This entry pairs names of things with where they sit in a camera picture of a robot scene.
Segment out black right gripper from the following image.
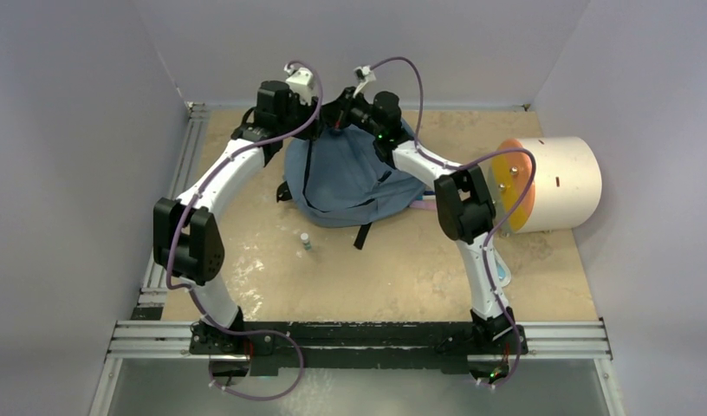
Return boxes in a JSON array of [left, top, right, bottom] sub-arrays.
[[319, 86, 383, 137]]

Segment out blue student backpack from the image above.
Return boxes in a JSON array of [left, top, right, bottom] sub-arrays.
[[276, 126, 426, 250]]

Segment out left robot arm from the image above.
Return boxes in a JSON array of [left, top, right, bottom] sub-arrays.
[[152, 79, 322, 354]]

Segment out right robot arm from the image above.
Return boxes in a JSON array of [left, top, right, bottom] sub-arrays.
[[321, 87, 523, 353]]

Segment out blister pack with scissors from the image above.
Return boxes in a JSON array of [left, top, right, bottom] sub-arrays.
[[495, 252, 512, 287]]

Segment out small glue bottle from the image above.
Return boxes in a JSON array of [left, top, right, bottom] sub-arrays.
[[300, 232, 312, 250]]

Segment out cream cylinder with orange face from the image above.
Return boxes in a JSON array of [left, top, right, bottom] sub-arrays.
[[488, 137, 602, 234]]

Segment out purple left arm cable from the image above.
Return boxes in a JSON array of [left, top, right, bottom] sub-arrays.
[[165, 60, 325, 335]]

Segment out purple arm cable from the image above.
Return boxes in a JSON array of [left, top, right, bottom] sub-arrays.
[[165, 60, 325, 335], [367, 55, 538, 389]]

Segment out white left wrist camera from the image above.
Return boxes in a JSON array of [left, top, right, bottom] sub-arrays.
[[284, 63, 316, 106]]

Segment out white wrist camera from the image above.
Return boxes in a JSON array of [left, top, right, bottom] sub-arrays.
[[284, 63, 316, 106], [353, 65, 376, 97]]

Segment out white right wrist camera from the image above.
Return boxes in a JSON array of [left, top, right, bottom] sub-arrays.
[[353, 65, 376, 97]]

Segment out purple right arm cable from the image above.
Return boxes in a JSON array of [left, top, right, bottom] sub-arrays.
[[367, 55, 538, 389]]

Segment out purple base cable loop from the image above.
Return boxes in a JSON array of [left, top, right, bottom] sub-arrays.
[[206, 329, 305, 401]]

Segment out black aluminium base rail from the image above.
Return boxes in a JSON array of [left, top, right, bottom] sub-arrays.
[[108, 321, 612, 380]]

